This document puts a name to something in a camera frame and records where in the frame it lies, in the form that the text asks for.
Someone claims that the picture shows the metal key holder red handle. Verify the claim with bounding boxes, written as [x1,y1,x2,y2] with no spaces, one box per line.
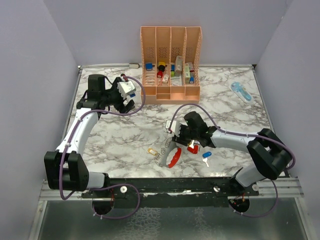
[155,137,182,169]

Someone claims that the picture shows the black red stamp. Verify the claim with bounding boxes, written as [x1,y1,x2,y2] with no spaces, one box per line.
[157,64,166,79]

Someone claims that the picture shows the blue cube in organizer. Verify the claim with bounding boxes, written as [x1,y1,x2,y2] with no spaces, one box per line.
[145,62,155,71]

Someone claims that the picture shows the blue key tag with key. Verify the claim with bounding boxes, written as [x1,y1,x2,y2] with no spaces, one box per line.
[202,151,212,167]

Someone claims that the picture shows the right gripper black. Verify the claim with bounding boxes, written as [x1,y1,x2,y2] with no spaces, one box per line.
[172,124,199,146]

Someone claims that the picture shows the tall grey box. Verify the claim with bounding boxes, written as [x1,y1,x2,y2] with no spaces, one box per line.
[174,55,183,77]

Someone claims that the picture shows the yellow block in organizer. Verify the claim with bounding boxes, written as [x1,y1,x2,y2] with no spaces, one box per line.
[158,61,166,66]

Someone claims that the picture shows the peach desk organizer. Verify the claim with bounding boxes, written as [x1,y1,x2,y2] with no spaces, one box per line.
[140,26,202,105]

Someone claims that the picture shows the red key tag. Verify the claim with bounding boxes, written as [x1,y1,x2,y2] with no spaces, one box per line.
[187,145,199,155]

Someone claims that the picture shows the aluminium frame rail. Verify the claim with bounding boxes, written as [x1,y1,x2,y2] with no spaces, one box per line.
[38,178,305,201]

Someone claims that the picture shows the yellow key tag with key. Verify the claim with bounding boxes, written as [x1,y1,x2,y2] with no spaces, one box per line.
[188,140,195,149]

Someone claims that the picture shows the packaged blue toothbrush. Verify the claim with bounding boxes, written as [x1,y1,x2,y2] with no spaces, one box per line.
[230,81,254,104]

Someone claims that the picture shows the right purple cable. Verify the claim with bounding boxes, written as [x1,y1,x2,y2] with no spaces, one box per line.
[167,103,296,218]

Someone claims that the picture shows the white red box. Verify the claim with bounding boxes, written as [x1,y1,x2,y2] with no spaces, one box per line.
[184,62,195,84]

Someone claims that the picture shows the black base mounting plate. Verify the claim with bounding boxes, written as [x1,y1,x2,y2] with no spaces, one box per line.
[81,177,259,209]

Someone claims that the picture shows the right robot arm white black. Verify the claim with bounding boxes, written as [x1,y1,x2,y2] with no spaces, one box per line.
[165,111,292,196]

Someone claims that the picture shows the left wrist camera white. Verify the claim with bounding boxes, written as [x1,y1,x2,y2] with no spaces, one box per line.
[117,81,136,99]

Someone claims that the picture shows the blue cylinder in organizer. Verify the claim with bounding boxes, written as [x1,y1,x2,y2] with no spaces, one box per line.
[189,77,195,84]

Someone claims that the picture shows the white plug on rail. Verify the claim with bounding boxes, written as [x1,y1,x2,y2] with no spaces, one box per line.
[128,63,140,69]

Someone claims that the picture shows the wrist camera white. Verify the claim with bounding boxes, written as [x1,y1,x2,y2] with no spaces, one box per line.
[117,81,136,99]
[165,120,182,137]

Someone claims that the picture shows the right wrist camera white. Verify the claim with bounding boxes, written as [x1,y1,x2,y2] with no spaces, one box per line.
[165,120,182,137]

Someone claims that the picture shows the purple cable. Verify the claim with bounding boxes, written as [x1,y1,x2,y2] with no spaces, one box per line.
[167,103,296,218]
[58,74,146,220]

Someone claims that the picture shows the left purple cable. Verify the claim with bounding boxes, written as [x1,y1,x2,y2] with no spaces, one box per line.
[58,74,146,220]

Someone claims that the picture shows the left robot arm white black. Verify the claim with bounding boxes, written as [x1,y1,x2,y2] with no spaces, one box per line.
[44,74,136,198]

